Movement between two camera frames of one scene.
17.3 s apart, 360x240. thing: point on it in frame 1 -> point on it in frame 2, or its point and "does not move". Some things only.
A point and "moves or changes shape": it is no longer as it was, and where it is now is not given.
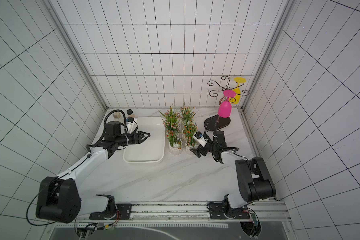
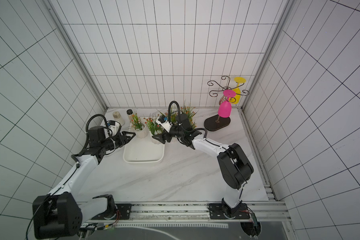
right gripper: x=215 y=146 -> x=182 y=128
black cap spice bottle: x=129 y=112 does not move
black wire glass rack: x=219 y=122 does not move
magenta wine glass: x=225 y=107 does not move
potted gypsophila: x=189 y=129 moves or changes shape
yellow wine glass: x=236 y=99 does not move
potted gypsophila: x=171 y=122 -> x=154 y=127
